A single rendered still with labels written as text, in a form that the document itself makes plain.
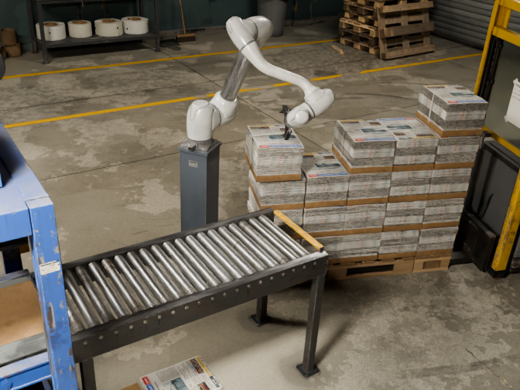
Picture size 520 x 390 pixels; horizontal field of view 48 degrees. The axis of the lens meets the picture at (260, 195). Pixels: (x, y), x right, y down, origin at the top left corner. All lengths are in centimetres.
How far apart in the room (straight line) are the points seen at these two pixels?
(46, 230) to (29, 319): 78
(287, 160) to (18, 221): 201
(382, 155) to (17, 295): 229
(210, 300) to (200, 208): 114
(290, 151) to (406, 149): 79
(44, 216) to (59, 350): 55
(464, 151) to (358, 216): 81
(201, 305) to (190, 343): 96
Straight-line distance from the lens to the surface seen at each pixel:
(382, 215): 406
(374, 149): 380
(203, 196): 372
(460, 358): 386
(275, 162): 357
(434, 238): 438
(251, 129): 376
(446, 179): 415
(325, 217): 390
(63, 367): 235
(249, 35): 328
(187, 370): 349
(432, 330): 400
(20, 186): 208
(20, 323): 270
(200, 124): 355
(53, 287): 212
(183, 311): 270
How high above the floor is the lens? 248
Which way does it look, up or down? 28 degrees down
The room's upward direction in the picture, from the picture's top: 3 degrees clockwise
